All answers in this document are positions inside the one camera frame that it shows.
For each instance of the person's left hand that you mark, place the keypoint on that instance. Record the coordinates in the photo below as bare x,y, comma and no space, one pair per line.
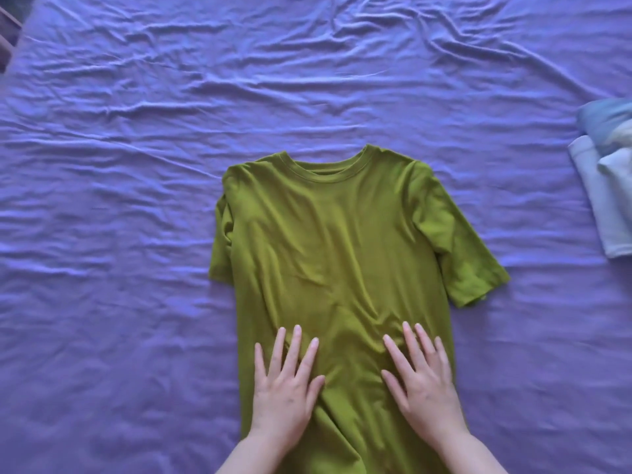
284,399

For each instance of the purple sheet bed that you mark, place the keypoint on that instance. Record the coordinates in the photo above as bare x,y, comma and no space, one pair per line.
148,143

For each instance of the person's right hand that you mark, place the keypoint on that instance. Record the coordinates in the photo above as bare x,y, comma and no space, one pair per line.
427,394

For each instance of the white jeans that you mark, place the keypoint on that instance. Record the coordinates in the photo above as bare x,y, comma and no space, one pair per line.
597,202

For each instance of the green garment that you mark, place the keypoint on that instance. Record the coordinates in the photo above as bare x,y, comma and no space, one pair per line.
345,241

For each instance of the brown plastic stool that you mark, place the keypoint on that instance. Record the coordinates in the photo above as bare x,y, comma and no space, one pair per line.
7,34

